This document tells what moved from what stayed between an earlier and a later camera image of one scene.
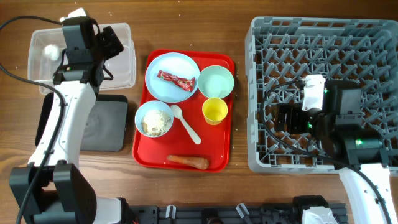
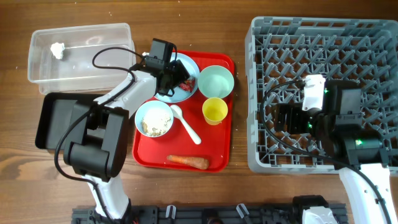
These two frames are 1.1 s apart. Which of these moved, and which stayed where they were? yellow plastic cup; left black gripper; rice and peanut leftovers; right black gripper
Moved: left black gripper
Stayed: rice and peanut leftovers; yellow plastic cup; right black gripper
